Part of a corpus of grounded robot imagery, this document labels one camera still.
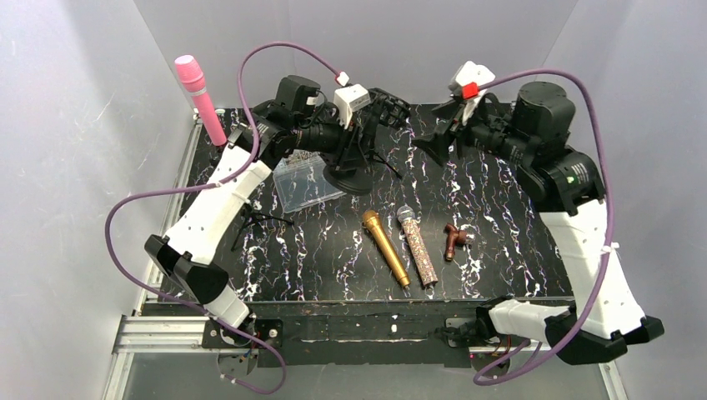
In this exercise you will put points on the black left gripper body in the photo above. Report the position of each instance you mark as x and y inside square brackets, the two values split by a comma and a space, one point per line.
[370, 118]

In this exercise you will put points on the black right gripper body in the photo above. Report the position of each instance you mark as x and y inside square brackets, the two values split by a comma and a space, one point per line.
[458, 132]

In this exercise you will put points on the black round-base microphone stand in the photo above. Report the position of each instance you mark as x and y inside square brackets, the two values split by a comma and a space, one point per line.
[361, 112]

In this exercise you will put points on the black tripod microphone stand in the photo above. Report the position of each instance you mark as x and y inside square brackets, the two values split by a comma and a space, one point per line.
[386, 160]

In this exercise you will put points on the gold microphone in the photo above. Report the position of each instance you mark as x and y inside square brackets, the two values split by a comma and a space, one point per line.
[373, 224]

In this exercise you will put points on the glitter silver-head microphone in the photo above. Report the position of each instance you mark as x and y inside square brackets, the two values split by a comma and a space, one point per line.
[417, 247]

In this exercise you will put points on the small black tripod stand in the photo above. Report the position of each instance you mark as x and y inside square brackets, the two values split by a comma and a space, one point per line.
[252, 217]

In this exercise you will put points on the pink microphone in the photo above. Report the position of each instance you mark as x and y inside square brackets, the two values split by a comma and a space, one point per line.
[192, 78]

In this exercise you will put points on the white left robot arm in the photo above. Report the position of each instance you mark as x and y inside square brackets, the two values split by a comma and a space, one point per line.
[186, 250]

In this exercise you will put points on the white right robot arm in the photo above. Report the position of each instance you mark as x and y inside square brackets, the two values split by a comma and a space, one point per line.
[566, 190]

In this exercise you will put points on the clear plastic screw box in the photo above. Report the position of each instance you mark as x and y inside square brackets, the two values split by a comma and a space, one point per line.
[300, 182]

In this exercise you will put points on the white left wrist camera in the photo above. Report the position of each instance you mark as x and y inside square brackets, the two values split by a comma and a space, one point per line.
[349, 100]

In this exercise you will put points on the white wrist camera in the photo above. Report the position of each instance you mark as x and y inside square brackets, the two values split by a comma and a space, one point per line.
[349, 100]
[465, 87]

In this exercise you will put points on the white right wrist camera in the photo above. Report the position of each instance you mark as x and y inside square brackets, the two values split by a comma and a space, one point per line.
[465, 87]

